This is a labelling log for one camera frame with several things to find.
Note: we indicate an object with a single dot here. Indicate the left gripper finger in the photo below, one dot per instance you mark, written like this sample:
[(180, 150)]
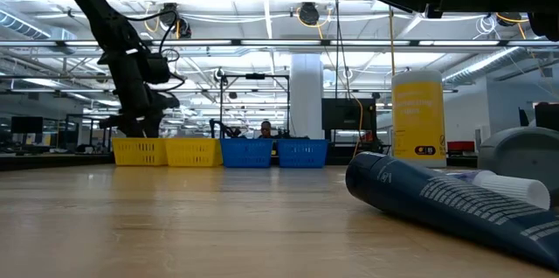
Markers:
[(140, 126)]

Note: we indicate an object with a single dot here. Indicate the grey rounded toiletry container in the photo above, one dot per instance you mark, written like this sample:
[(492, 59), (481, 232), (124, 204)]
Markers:
[(519, 151)]

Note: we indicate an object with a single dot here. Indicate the white ribbed cap tube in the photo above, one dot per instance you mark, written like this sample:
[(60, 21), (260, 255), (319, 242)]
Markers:
[(515, 188)]

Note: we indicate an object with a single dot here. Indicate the navy blue toiletry tube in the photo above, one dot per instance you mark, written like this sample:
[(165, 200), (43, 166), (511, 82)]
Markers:
[(436, 208)]

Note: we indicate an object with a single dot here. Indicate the small black robot arm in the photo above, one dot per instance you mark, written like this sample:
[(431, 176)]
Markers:
[(222, 129)]

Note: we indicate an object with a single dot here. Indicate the yellow plastic basket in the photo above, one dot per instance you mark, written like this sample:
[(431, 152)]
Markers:
[(193, 152), (139, 152)]

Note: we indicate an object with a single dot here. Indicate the black computer monitor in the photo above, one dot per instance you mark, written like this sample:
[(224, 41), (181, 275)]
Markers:
[(26, 125), (548, 116)]

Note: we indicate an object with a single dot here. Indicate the blue plastic basket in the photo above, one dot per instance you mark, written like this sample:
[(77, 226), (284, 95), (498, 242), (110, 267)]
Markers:
[(302, 153), (246, 153)]

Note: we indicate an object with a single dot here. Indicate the person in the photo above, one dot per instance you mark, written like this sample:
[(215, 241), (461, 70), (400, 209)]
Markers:
[(265, 129)]

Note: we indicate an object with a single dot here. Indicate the black slanted panel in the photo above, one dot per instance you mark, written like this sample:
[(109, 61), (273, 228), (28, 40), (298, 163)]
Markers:
[(523, 117)]

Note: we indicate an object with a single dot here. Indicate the yellow white wipes canister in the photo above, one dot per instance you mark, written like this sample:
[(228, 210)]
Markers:
[(418, 125)]

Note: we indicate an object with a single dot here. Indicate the white building pillar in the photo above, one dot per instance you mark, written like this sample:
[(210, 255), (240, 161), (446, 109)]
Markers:
[(307, 94)]

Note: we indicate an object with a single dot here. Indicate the red box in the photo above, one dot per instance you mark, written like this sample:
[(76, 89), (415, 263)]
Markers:
[(460, 146)]

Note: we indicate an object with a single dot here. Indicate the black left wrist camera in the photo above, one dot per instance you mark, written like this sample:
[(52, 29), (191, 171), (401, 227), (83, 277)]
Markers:
[(156, 68)]

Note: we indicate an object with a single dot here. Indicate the black metal frame rig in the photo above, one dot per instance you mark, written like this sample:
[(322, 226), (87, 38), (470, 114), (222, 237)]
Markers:
[(255, 76)]

